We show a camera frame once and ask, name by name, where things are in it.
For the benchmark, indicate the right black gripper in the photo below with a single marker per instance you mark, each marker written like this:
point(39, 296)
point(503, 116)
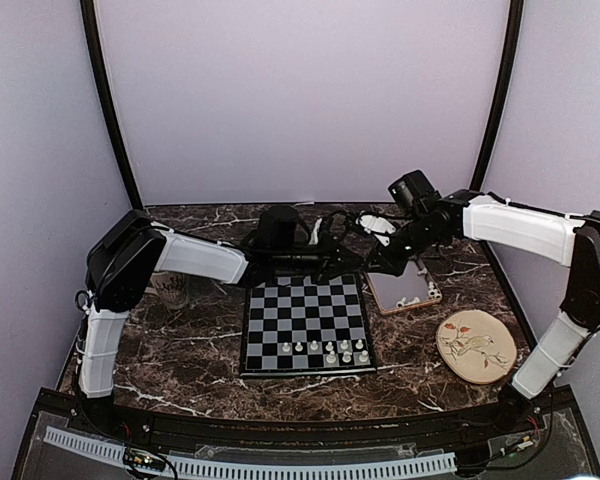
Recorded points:
point(391, 266)

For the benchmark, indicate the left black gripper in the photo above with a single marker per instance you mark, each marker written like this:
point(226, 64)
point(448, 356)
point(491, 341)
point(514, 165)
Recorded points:
point(331, 267)

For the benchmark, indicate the black grey chess board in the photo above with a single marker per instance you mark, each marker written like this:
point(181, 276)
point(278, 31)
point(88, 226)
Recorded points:
point(297, 309)

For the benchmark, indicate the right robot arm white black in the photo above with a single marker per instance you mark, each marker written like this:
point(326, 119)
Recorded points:
point(571, 240)

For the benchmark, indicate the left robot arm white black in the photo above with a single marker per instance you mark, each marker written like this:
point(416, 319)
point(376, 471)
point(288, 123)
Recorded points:
point(121, 264)

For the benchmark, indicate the green circuit board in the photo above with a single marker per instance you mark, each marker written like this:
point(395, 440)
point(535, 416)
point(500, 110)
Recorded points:
point(138, 458)

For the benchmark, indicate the metal tray with wooden rim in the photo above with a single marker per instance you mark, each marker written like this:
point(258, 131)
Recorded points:
point(414, 288)

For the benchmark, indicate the oval bird pattern coaster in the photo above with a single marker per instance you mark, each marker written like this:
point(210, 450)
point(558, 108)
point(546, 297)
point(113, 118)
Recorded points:
point(476, 346)

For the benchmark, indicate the beige mug with dark pattern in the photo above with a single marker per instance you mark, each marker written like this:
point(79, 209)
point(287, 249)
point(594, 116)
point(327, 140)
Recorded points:
point(171, 288)

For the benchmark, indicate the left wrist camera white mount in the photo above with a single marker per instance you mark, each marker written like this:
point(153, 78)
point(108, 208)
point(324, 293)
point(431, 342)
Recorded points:
point(320, 233)

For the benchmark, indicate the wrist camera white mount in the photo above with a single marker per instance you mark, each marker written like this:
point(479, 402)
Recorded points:
point(320, 233)
point(381, 228)

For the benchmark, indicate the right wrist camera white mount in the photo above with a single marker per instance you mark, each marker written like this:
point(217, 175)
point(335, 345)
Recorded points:
point(381, 228)

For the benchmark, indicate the black front rail base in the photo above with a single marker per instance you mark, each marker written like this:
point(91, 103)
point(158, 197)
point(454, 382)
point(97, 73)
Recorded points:
point(465, 430)

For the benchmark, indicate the right black frame post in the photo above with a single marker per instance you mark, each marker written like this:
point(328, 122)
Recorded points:
point(501, 89)

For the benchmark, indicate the black frame post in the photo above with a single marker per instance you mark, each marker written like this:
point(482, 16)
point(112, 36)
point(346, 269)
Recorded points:
point(501, 89)
point(99, 70)

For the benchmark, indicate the white slotted cable duct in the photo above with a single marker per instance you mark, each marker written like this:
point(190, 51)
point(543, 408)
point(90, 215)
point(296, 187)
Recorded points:
point(233, 463)

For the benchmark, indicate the left black frame post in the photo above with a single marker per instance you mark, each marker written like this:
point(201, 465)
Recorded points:
point(99, 70)

